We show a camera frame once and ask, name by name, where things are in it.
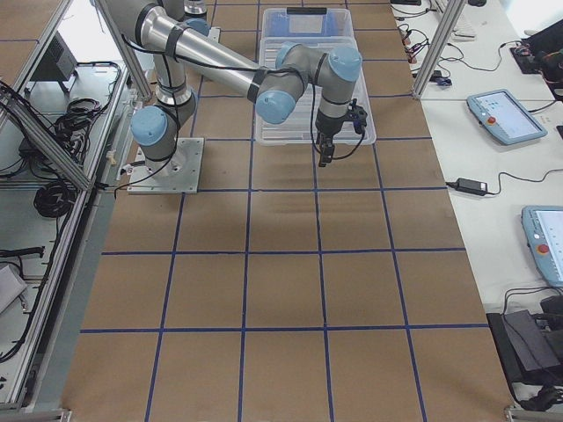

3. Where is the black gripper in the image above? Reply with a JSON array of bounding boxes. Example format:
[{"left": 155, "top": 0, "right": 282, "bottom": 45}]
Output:
[{"left": 315, "top": 112, "right": 345, "bottom": 166}]

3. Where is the clear plastic box lid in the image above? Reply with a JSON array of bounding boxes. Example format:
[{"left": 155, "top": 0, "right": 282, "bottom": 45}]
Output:
[{"left": 254, "top": 38, "right": 377, "bottom": 146}]

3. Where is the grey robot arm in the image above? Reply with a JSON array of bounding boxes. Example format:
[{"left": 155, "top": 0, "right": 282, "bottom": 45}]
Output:
[{"left": 107, "top": 1, "right": 367, "bottom": 167}]

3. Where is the clear plastic storage box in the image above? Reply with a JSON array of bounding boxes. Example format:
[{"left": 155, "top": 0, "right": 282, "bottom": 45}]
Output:
[{"left": 261, "top": 7, "right": 355, "bottom": 43}]

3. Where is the grey box on shelf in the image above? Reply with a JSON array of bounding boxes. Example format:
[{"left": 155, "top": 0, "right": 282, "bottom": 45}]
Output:
[{"left": 30, "top": 32, "right": 77, "bottom": 83}]

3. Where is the black power adapter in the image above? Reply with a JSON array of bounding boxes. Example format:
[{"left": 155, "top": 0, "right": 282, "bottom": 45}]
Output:
[{"left": 456, "top": 178, "right": 488, "bottom": 196}]

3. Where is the upper teach pendant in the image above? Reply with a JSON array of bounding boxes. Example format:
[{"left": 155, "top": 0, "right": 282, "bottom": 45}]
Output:
[{"left": 466, "top": 89, "right": 547, "bottom": 145}]

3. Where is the teach pendant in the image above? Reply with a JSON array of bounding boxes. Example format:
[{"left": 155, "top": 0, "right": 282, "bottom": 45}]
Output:
[
  {"left": 466, "top": 89, "right": 547, "bottom": 145},
  {"left": 521, "top": 206, "right": 562, "bottom": 287}
]

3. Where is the lower teach pendant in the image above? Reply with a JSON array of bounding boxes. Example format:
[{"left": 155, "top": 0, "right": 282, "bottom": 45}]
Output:
[{"left": 521, "top": 206, "right": 562, "bottom": 287}]

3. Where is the black device bottom right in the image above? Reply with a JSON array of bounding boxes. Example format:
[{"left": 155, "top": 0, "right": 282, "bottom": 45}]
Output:
[{"left": 486, "top": 310, "right": 562, "bottom": 388}]

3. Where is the black camera cable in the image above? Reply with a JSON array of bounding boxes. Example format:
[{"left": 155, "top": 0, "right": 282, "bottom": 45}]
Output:
[{"left": 310, "top": 99, "right": 366, "bottom": 160}]

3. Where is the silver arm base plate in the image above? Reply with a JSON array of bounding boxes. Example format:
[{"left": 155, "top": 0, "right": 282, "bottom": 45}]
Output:
[{"left": 127, "top": 137, "right": 205, "bottom": 194}]

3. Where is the aluminium frame post right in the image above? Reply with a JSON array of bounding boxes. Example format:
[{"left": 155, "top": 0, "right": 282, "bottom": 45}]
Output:
[{"left": 413, "top": 0, "right": 464, "bottom": 99}]

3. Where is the coiled black cable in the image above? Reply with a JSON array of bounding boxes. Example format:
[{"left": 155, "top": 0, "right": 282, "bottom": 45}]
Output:
[{"left": 33, "top": 183, "right": 74, "bottom": 220}]

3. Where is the aluminium frame rail left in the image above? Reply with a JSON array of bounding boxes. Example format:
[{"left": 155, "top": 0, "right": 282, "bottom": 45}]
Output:
[{"left": 1, "top": 81, "right": 93, "bottom": 191}]

